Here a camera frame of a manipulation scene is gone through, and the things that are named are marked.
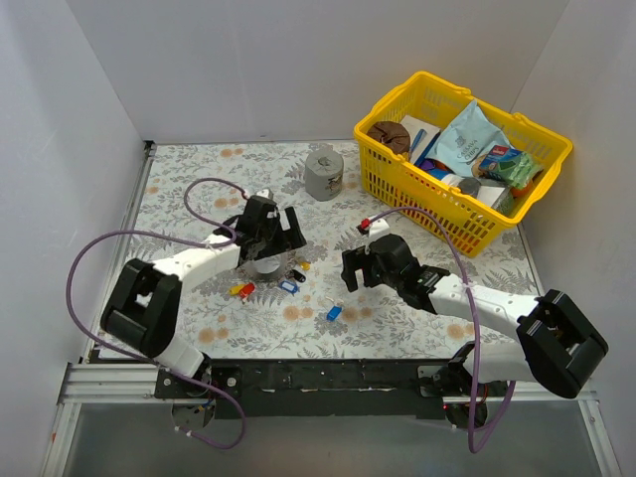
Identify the silver keyring with keys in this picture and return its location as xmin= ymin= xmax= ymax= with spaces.
xmin=229 ymin=252 xmax=306 ymax=305

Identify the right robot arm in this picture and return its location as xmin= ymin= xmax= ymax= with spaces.
xmin=341 ymin=234 xmax=609 ymax=398

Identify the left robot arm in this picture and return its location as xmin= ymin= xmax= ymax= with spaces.
xmin=100 ymin=195 xmax=306 ymax=398

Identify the blue key tag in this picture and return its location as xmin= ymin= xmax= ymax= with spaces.
xmin=326 ymin=297 xmax=344 ymax=322

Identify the yellow plastic basket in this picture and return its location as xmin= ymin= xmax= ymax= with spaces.
xmin=354 ymin=72 xmax=573 ymax=257

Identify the grey toilet paper roll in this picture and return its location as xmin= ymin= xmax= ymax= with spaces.
xmin=304 ymin=148 xmax=344 ymax=202

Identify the floral table mat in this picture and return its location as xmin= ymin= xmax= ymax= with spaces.
xmin=96 ymin=141 xmax=553 ymax=362

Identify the grey lid can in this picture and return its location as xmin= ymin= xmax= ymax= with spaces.
xmin=457 ymin=177 xmax=482 ymax=199

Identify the brown round item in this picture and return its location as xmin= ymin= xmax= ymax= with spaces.
xmin=367 ymin=121 xmax=411 ymax=154

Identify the white box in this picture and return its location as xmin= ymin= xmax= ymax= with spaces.
xmin=400 ymin=115 xmax=441 ymax=165

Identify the light blue chips bag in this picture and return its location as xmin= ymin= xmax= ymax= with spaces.
xmin=427 ymin=100 xmax=511 ymax=177

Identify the orange fruit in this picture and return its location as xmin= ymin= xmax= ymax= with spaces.
xmin=511 ymin=181 xmax=534 ymax=199

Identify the green sponge pack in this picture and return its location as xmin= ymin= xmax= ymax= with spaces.
xmin=472 ymin=145 xmax=543 ymax=189

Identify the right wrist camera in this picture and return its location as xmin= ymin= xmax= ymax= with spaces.
xmin=357 ymin=218 xmax=391 ymax=241

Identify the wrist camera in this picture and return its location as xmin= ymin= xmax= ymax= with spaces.
xmin=357 ymin=218 xmax=391 ymax=241
xmin=254 ymin=189 xmax=275 ymax=205

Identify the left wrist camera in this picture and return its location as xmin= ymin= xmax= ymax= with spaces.
xmin=254 ymin=189 xmax=275 ymax=205

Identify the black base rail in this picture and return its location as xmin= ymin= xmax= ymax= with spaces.
xmin=154 ymin=359 xmax=469 ymax=427

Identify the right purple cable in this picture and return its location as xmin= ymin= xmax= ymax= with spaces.
xmin=370 ymin=206 xmax=518 ymax=453

